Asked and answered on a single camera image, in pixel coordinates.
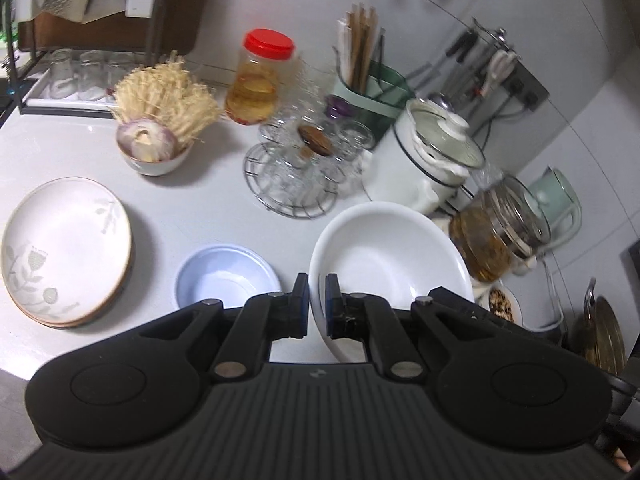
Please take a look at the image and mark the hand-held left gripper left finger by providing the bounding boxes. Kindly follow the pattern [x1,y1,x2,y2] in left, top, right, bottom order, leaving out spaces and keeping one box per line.
[137,272,310,381]

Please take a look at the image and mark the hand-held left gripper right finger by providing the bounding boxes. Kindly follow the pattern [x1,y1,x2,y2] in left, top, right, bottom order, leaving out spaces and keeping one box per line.
[324,272,501,381]

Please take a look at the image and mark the large white bowl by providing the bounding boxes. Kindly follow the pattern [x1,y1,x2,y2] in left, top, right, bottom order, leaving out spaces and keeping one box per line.
[309,201,475,364]

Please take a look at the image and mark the pale blue bowl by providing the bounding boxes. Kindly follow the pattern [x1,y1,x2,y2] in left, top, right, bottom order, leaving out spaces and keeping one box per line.
[175,245,282,312]

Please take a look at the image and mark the metal pan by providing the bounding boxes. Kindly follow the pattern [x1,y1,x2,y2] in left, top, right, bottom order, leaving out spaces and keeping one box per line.
[571,277,627,377]

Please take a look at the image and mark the white pot with glass lid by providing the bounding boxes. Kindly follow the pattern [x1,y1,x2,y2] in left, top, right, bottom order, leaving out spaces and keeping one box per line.
[361,99,487,214]

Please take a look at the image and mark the small dish with food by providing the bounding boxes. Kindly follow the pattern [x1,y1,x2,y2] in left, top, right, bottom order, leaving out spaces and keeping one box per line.
[486,284,524,329]

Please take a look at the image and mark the brown cork lid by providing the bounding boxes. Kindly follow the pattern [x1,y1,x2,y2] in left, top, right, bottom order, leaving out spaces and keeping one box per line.
[297,125,334,157]

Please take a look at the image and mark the glass teapot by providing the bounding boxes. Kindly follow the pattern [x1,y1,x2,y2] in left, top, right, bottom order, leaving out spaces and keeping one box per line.
[448,175,552,284]

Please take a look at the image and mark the small white bowl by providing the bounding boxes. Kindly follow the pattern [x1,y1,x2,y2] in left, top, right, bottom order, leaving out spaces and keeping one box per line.
[116,125,194,177]

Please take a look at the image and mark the green chopstick holder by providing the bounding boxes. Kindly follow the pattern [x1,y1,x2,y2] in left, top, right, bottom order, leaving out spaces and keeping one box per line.
[327,60,417,144]

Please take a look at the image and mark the mint green mug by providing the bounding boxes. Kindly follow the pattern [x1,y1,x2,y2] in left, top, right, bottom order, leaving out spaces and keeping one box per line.
[526,166,584,257]

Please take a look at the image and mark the red lid plastic jar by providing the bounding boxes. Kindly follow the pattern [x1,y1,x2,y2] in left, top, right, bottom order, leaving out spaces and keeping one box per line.
[224,29,297,127]

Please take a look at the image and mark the clear glass jar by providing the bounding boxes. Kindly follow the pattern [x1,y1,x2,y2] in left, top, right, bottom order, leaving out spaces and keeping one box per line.
[47,49,77,99]
[106,51,137,97]
[77,51,107,102]

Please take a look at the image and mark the brown wooden cutting board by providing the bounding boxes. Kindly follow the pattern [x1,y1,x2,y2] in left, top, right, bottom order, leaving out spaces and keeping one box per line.
[19,0,211,57]

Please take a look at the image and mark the white drip tray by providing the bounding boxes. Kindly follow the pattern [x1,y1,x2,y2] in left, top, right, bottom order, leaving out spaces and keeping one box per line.
[22,67,119,117]

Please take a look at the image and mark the black metal dish rack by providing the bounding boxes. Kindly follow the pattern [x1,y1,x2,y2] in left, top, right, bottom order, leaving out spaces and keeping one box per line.
[0,0,176,117]

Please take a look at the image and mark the wire rack of small glasses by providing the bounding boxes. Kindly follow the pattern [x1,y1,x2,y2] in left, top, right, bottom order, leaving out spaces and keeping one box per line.
[243,105,374,220]

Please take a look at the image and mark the wall knife rack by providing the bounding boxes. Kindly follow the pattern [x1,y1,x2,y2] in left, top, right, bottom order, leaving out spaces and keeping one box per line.
[444,16,549,112]

